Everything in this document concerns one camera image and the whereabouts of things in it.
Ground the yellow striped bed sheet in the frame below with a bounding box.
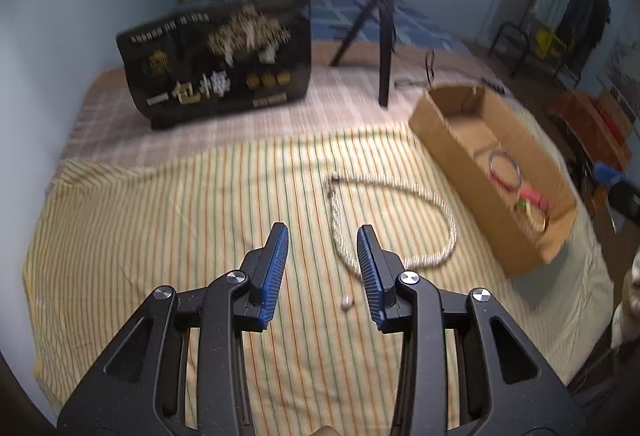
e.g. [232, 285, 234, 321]
[24, 126, 614, 435]

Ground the clothes drying rack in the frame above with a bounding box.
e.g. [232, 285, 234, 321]
[521, 0, 612, 74]

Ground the black tripod stand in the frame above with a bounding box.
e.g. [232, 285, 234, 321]
[328, 0, 402, 109]

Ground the pearl earring stud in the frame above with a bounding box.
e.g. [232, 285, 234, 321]
[341, 296, 352, 311]

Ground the black printed gift bag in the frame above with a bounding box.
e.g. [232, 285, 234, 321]
[116, 0, 311, 130]

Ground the blue bangle bracelet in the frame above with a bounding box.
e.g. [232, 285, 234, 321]
[487, 149, 523, 192]

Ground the black metal chair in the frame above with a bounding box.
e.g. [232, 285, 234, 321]
[488, 21, 582, 89]

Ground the white gloved right hand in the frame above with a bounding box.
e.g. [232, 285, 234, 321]
[611, 253, 640, 349]

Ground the brown cardboard box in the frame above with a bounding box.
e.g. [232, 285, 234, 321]
[409, 84, 577, 277]

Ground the orange wooden cabinet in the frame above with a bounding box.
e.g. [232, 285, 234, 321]
[546, 91, 631, 171]

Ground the twisted pearl rope necklace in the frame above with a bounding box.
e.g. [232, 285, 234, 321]
[323, 171, 459, 278]

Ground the black power cable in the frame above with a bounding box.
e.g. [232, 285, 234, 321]
[394, 46, 507, 92]

